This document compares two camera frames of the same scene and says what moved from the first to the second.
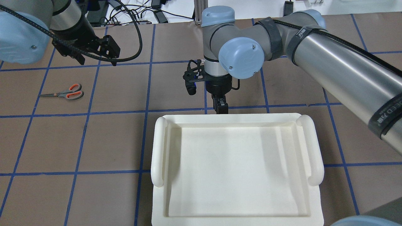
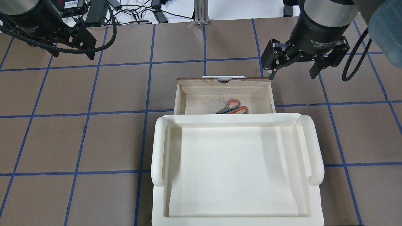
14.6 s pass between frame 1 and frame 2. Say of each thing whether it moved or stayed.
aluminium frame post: stayed
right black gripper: moved
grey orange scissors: moved
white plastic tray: stayed
